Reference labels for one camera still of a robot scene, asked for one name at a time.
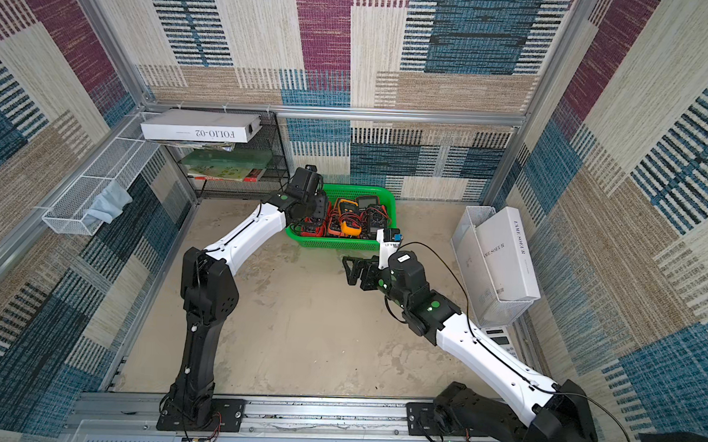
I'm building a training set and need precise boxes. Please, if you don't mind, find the yellow multimeter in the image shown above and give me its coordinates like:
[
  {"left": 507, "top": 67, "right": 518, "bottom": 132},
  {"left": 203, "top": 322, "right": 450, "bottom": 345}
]
[{"left": 337, "top": 198, "right": 363, "bottom": 238}]

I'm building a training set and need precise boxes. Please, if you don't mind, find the orange Victor multimeter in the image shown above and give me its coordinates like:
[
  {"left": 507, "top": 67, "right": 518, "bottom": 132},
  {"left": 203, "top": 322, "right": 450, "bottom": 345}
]
[{"left": 325, "top": 198, "right": 343, "bottom": 238}]

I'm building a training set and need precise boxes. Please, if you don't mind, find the small black multimeter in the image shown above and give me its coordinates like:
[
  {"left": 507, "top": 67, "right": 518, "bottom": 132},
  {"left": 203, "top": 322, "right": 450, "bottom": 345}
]
[{"left": 363, "top": 204, "right": 389, "bottom": 240}]

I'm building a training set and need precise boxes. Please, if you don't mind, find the red ANENG multimeter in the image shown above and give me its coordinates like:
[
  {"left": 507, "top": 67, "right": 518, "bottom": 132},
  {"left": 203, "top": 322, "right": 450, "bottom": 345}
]
[{"left": 356, "top": 195, "right": 379, "bottom": 209}]

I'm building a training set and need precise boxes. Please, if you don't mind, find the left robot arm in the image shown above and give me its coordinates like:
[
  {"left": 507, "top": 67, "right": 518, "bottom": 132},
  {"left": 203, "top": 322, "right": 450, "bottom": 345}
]
[{"left": 156, "top": 165, "right": 323, "bottom": 432}]

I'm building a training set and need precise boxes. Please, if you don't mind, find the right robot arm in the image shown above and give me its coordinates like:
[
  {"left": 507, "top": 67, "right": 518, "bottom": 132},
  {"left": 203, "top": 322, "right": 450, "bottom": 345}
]
[{"left": 342, "top": 251, "right": 598, "bottom": 442}]

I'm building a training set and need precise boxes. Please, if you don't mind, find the green plastic basket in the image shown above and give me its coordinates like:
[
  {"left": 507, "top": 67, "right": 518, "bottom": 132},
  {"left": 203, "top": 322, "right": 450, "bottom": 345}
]
[{"left": 285, "top": 183, "right": 398, "bottom": 252}]

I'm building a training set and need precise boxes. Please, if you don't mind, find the green book on shelf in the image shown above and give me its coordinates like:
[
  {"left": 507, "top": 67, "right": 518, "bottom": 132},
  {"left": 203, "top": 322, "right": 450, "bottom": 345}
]
[{"left": 180, "top": 149, "right": 273, "bottom": 181}]

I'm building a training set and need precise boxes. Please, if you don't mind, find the white open file box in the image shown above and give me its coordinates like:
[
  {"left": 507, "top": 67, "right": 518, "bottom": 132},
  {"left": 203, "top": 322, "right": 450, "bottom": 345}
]
[{"left": 451, "top": 205, "right": 538, "bottom": 328}]

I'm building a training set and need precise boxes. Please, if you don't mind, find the white box upright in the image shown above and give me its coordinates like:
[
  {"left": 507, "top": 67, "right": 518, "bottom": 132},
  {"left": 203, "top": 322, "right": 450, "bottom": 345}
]
[{"left": 475, "top": 207, "right": 540, "bottom": 301}]

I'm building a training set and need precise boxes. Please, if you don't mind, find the white calculator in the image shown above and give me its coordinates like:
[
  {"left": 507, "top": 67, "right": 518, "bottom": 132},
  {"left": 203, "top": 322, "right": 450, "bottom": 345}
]
[{"left": 483, "top": 327, "right": 517, "bottom": 358}]

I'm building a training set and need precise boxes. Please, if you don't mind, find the white FOLIO box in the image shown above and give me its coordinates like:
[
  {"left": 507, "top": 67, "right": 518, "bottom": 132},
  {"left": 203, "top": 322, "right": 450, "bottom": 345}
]
[{"left": 141, "top": 109, "right": 262, "bottom": 144}]

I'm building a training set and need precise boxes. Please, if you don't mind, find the light blue cloth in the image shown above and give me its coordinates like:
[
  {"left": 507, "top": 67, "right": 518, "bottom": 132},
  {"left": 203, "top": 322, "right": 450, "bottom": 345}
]
[{"left": 85, "top": 181, "right": 133, "bottom": 225}]

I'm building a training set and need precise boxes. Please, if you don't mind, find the black wire shelf rack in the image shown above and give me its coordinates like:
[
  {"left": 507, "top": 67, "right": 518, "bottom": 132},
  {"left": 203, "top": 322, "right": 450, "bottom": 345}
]
[{"left": 162, "top": 109, "right": 292, "bottom": 199}]

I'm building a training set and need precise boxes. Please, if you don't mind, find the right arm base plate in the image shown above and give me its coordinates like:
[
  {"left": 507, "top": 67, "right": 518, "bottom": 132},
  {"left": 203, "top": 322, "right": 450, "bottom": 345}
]
[{"left": 405, "top": 401, "right": 486, "bottom": 439}]

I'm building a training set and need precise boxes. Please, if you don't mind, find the white wire wall basket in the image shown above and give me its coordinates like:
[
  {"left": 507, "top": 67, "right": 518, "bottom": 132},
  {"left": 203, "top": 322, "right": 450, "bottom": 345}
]
[{"left": 42, "top": 113, "right": 160, "bottom": 237}]

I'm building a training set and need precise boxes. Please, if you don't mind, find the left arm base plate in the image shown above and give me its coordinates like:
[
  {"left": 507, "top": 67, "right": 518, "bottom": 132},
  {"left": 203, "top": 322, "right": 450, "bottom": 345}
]
[{"left": 155, "top": 393, "right": 246, "bottom": 434}]

